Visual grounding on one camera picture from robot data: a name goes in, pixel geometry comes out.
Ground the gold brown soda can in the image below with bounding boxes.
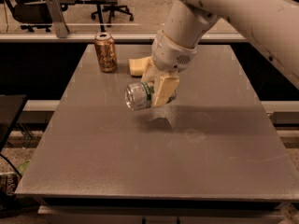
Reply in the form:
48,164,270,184
94,32,117,73

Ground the left metal glass bracket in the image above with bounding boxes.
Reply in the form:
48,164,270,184
45,0,68,38

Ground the silver green 7up can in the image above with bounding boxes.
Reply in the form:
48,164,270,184
124,81,178,112

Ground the black office chair left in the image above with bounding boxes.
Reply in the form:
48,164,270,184
4,0,52,33

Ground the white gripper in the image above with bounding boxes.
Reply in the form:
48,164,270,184
141,30,197,107

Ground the snack bag on floor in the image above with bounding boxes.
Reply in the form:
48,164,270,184
0,164,21,208

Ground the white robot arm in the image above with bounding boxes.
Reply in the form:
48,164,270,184
142,0,299,107

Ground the black office chair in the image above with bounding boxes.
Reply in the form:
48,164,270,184
102,0,134,27
4,0,52,33

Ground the yellow sponge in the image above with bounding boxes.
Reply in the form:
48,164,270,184
129,56,151,77

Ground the black office chair centre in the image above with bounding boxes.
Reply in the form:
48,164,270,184
102,0,134,27

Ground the black desk in background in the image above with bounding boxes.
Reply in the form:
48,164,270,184
55,0,141,34

